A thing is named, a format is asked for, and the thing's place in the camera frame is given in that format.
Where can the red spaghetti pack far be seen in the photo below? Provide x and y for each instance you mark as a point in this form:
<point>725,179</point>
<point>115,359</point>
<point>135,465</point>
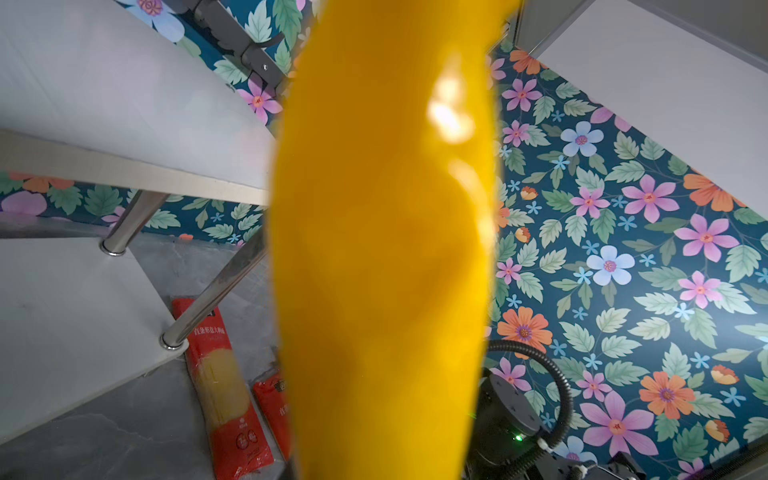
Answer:
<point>237,442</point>

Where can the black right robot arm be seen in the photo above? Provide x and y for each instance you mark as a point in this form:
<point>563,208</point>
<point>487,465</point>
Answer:
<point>509,441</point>

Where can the red spaghetti pack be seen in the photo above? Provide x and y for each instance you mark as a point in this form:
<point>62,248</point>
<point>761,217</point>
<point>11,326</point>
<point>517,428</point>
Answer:
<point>237,442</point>
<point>269,393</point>

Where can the white two-tier shelf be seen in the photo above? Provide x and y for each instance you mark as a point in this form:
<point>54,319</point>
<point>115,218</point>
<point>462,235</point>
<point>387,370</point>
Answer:
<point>90,94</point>

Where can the red spaghetti pack middle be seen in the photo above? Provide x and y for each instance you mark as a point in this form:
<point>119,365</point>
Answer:
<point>269,393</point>

